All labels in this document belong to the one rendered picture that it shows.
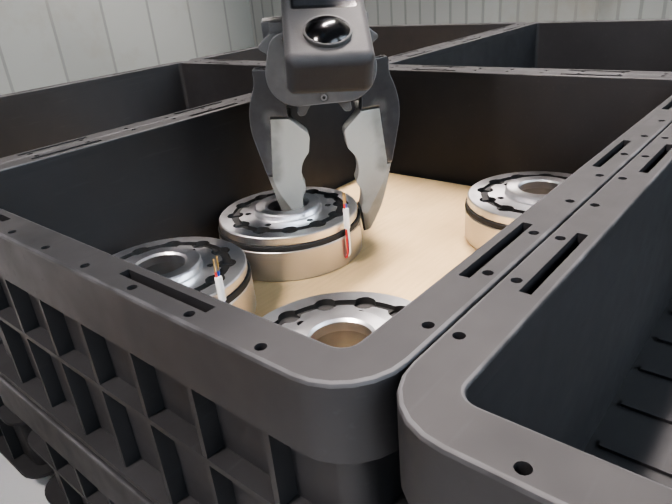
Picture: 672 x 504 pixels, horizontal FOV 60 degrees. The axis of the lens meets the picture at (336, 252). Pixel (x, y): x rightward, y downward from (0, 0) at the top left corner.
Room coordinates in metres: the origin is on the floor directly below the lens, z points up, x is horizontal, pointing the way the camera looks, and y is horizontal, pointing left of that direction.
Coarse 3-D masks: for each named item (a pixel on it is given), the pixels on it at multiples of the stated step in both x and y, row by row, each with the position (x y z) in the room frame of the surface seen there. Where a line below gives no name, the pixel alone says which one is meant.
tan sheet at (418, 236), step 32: (352, 192) 0.51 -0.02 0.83; (416, 192) 0.49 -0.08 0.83; (448, 192) 0.48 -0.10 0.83; (384, 224) 0.43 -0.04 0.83; (416, 224) 0.42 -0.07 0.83; (448, 224) 0.41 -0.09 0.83; (384, 256) 0.37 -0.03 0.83; (416, 256) 0.36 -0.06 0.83; (448, 256) 0.36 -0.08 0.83; (256, 288) 0.34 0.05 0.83; (288, 288) 0.33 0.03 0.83; (320, 288) 0.33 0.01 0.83; (352, 288) 0.33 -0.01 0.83; (384, 288) 0.32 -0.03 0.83; (416, 288) 0.32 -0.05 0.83
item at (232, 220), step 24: (264, 192) 0.44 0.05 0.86; (312, 192) 0.43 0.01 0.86; (336, 192) 0.42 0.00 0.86; (240, 216) 0.40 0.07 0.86; (312, 216) 0.38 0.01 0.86; (336, 216) 0.38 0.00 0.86; (240, 240) 0.35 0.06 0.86; (264, 240) 0.35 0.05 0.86; (288, 240) 0.34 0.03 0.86; (312, 240) 0.35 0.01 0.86
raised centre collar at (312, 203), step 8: (264, 200) 0.40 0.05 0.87; (272, 200) 0.40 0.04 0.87; (304, 200) 0.40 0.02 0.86; (312, 200) 0.39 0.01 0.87; (256, 208) 0.39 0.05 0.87; (264, 208) 0.39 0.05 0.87; (272, 208) 0.40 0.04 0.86; (304, 208) 0.38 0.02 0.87; (312, 208) 0.38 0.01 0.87; (320, 208) 0.39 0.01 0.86; (256, 216) 0.38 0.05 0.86; (264, 216) 0.38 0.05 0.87; (272, 216) 0.37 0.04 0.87; (280, 216) 0.37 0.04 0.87; (288, 216) 0.37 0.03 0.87; (296, 216) 0.37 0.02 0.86; (304, 216) 0.37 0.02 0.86
